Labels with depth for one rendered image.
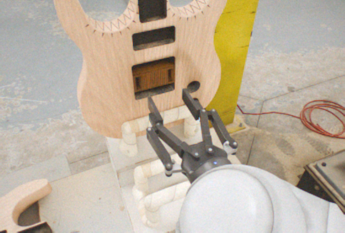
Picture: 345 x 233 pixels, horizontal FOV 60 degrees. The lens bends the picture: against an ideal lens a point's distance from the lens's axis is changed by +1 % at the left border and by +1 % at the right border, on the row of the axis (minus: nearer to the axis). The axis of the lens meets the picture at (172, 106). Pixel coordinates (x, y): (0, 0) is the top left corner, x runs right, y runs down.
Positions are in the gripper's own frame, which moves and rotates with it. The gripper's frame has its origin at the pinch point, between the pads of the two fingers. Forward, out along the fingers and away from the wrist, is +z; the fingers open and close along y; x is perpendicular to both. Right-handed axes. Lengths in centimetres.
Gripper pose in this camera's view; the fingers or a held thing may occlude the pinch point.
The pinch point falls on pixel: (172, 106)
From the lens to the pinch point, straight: 60.1
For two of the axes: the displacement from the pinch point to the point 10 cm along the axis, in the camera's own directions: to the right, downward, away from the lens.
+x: 0.1, -7.2, -6.9
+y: 9.3, -2.5, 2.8
